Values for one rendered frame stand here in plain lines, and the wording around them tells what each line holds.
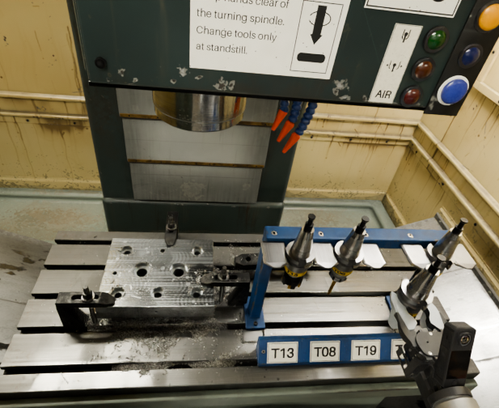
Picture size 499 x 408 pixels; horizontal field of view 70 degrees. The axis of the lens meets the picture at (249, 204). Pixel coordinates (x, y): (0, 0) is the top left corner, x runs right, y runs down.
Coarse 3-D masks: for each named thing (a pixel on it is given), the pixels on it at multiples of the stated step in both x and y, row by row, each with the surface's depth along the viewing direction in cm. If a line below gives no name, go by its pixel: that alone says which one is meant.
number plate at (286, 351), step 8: (272, 344) 89; (280, 344) 89; (288, 344) 89; (296, 344) 90; (272, 352) 89; (280, 352) 89; (288, 352) 89; (296, 352) 90; (272, 360) 89; (280, 360) 89; (288, 360) 89; (296, 360) 90
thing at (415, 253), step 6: (402, 246) 83; (408, 246) 83; (414, 246) 83; (420, 246) 83; (408, 252) 82; (414, 252) 82; (420, 252) 82; (408, 258) 80; (414, 258) 80; (420, 258) 80; (426, 258) 81; (414, 264) 79; (420, 264) 79; (426, 264) 79
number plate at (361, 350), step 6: (354, 342) 92; (360, 342) 92; (366, 342) 92; (372, 342) 93; (378, 342) 93; (354, 348) 92; (360, 348) 92; (366, 348) 92; (372, 348) 93; (378, 348) 93; (354, 354) 92; (360, 354) 92; (366, 354) 92; (372, 354) 93; (378, 354) 93
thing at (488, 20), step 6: (492, 6) 36; (498, 6) 36; (486, 12) 36; (492, 12) 36; (498, 12) 36; (480, 18) 37; (486, 18) 37; (492, 18) 37; (498, 18) 37; (480, 24) 37; (486, 24) 37; (492, 24) 37; (498, 24) 37; (486, 30) 38
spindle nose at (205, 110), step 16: (160, 96) 56; (176, 96) 54; (192, 96) 53; (208, 96) 54; (224, 96) 55; (160, 112) 58; (176, 112) 56; (192, 112) 55; (208, 112) 55; (224, 112) 57; (240, 112) 60; (192, 128) 57; (208, 128) 57; (224, 128) 59
